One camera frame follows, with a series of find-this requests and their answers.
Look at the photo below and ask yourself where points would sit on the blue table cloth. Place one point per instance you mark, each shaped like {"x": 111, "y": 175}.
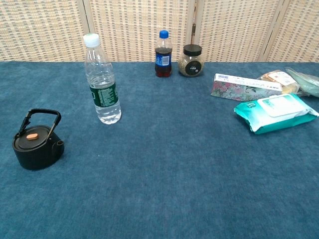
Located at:
{"x": 162, "y": 174}

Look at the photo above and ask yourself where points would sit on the green dustpan brush set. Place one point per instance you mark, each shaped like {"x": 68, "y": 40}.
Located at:
{"x": 309, "y": 87}

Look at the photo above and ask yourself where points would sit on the glass jar black lid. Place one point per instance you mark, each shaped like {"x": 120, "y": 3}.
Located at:
{"x": 190, "y": 67}

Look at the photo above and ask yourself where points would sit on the teal wet wipes pack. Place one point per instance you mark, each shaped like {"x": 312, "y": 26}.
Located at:
{"x": 274, "y": 122}

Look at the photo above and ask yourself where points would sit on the small cola bottle blue cap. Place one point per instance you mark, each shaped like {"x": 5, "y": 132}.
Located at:
{"x": 163, "y": 62}

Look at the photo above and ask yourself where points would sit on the clear water bottle green label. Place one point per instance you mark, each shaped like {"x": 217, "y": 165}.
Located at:
{"x": 107, "y": 99}

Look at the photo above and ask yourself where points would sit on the metal screen hinge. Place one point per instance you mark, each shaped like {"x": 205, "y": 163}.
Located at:
{"x": 194, "y": 28}

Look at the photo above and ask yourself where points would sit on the woven bamboo folding screen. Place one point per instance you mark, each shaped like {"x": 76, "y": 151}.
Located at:
{"x": 137, "y": 25}

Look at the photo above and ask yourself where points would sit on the long floral cardboard box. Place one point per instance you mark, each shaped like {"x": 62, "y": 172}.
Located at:
{"x": 236, "y": 89}

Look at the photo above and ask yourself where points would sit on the black cast iron teapot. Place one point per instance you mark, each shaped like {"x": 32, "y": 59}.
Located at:
{"x": 37, "y": 156}

